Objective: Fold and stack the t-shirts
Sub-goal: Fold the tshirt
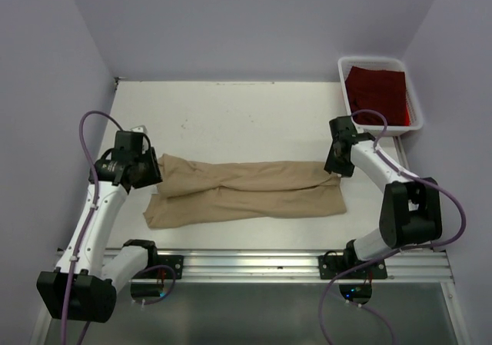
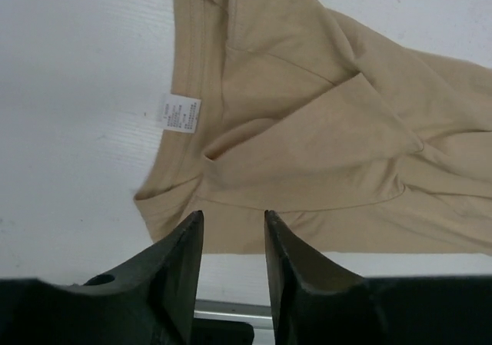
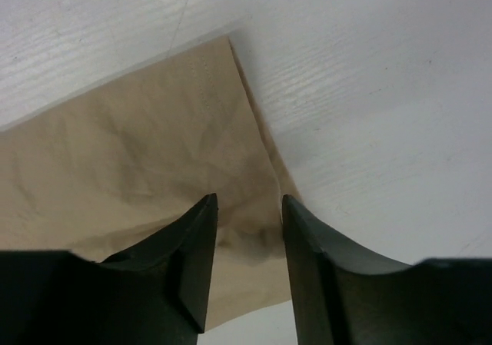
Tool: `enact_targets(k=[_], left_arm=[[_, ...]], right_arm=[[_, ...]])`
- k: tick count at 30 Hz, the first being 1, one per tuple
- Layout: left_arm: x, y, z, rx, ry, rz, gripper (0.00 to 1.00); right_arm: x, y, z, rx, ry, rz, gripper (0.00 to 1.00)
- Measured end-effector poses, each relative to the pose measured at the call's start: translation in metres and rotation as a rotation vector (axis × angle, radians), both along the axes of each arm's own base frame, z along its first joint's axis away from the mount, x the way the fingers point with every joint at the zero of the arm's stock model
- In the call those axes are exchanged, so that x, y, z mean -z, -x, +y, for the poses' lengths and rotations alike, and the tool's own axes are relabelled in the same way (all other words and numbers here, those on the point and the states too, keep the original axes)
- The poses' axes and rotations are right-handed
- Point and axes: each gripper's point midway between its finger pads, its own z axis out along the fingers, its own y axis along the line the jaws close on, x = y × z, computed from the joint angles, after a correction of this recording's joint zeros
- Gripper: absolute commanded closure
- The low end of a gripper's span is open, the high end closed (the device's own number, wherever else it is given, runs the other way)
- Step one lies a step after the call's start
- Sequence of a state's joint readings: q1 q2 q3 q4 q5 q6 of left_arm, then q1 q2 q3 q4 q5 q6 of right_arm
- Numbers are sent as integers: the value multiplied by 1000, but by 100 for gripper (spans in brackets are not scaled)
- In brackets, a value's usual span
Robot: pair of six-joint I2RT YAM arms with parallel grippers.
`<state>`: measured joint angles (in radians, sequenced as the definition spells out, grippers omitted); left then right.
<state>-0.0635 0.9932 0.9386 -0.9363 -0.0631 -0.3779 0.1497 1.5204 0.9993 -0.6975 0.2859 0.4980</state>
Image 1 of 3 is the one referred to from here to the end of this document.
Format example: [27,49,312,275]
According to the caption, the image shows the beige t shirt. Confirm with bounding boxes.
[143,154,347,229]

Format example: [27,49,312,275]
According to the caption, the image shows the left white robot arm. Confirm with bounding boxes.
[36,126,162,323]

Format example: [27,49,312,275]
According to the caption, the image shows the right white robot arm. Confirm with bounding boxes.
[324,116,442,278]

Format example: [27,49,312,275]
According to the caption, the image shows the red t shirt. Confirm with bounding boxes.
[344,66,410,126]

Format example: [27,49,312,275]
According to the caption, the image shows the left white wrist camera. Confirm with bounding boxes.
[130,125,148,134]

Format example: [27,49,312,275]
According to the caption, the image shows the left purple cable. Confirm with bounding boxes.
[59,110,126,345]

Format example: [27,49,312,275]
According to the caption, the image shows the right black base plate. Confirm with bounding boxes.
[317,254,388,280]

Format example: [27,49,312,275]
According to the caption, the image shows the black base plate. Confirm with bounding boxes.
[317,254,388,280]
[149,255,185,281]

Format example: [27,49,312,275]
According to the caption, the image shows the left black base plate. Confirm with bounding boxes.
[149,255,185,281]

